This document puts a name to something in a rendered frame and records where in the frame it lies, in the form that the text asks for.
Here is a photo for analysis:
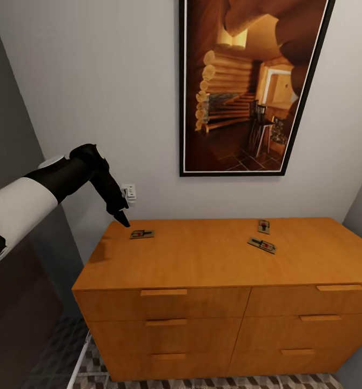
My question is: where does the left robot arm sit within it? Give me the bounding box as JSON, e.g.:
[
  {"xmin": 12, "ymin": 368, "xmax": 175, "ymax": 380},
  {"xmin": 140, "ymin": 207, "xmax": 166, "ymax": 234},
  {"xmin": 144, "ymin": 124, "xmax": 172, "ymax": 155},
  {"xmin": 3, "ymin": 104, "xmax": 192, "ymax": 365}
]
[{"xmin": 0, "ymin": 144, "xmax": 137, "ymax": 261}]

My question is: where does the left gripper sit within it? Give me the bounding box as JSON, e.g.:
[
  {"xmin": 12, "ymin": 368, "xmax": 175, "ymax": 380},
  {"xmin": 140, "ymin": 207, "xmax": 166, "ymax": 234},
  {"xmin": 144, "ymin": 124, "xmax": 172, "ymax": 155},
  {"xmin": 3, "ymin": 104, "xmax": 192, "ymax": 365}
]
[{"xmin": 95, "ymin": 177, "xmax": 130, "ymax": 227}]

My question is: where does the mousetrap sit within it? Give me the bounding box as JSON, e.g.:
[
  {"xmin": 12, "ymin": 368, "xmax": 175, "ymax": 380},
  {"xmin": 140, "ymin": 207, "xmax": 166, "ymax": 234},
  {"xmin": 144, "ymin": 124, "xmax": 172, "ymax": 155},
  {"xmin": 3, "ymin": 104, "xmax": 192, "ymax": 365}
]
[
  {"xmin": 258, "ymin": 219, "xmax": 270, "ymax": 234},
  {"xmin": 247, "ymin": 237, "xmax": 277, "ymax": 254},
  {"xmin": 130, "ymin": 230, "xmax": 155, "ymax": 239}
]

